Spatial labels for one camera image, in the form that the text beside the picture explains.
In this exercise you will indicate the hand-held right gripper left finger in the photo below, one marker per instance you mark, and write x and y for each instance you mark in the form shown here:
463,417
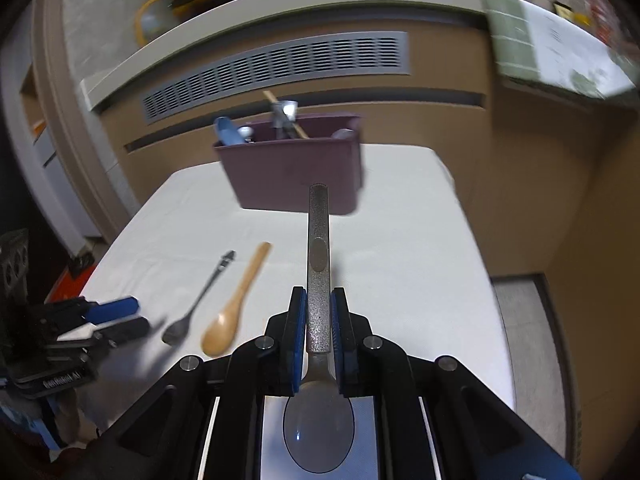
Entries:
299,340

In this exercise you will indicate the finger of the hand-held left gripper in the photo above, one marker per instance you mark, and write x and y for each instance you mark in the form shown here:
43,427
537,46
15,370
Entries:
117,308
127,329

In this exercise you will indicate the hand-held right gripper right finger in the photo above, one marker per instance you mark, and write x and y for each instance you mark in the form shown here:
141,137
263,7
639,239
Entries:
337,340

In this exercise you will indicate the speckled metal spoon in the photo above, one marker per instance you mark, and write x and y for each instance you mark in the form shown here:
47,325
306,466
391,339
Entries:
318,260

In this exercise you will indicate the purple utensil container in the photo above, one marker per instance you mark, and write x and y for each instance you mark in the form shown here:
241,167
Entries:
290,175

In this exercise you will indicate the blue plastic spoon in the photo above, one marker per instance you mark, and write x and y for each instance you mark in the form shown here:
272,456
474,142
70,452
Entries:
227,130

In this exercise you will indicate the small dark metal spoon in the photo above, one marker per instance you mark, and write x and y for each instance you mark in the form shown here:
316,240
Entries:
176,331

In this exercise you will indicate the red box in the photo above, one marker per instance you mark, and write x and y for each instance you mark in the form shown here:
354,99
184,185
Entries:
65,285

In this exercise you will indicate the small black device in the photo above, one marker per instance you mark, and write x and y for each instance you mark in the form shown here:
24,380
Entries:
82,262

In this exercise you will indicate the wooden spoon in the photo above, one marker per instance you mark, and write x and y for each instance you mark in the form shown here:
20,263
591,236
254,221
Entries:
222,332

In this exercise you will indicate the wooden stick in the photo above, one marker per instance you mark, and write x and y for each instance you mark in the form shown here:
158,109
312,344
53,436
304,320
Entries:
300,131

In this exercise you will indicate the shiny metal utensil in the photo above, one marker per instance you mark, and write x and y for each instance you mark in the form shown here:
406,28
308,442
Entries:
284,112

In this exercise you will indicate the brown heater cabinet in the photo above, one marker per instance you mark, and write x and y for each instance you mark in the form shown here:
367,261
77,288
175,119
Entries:
525,160

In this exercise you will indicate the grey vent grille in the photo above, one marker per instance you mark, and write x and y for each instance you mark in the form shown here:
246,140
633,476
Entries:
275,67

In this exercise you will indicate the white windowsill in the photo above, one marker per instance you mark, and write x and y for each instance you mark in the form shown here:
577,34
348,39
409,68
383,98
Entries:
250,25

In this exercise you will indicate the green checked board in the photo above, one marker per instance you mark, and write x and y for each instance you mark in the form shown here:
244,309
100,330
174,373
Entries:
510,35

